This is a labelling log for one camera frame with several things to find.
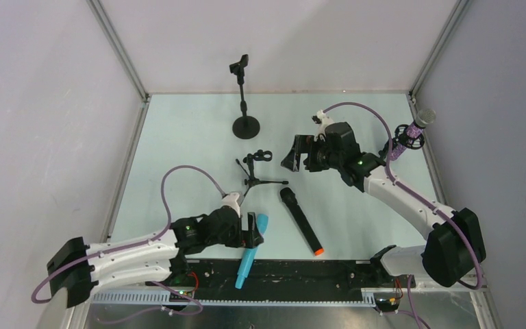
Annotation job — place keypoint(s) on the black round-base microphone stand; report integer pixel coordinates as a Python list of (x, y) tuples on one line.
[(245, 127)]

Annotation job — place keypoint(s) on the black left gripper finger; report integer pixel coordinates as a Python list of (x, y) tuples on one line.
[(253, 238), (252, 227)]

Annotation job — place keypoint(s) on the black shock-mount tripod stand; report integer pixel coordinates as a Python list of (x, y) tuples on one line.
[(407, 137)]

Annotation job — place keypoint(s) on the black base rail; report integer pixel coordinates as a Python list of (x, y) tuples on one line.
[(284, 280)]

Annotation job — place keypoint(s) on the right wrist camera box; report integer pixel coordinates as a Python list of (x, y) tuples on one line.
[(322, 121)]

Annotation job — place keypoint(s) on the purple glitter microphone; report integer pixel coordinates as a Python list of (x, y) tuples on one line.
[(423, 118)]

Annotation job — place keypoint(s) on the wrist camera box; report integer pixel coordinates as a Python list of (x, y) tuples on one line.
[(322, 121), (232, 200)]

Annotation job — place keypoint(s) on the black microphone orange tip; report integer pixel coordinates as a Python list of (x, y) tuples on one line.
[(289, 199)]

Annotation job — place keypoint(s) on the blue microphone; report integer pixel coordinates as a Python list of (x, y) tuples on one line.
[(249, 253)]

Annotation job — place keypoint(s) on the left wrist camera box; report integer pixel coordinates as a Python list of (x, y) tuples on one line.
[(232, 200)]

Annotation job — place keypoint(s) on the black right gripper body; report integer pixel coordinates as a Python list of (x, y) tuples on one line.
[(308, 153)]

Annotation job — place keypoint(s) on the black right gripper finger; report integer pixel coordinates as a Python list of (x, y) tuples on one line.
[(303, 144), (292, 160)]

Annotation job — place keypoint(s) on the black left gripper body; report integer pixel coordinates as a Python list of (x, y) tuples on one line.
[(245, 229)]

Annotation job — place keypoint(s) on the small black tripod microphone stand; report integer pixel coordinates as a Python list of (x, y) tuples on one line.
[(247, 166)]

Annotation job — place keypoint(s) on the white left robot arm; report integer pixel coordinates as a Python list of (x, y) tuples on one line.
[(84, 270)]

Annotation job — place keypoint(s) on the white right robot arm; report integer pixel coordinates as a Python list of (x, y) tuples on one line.
[(454, 244)]

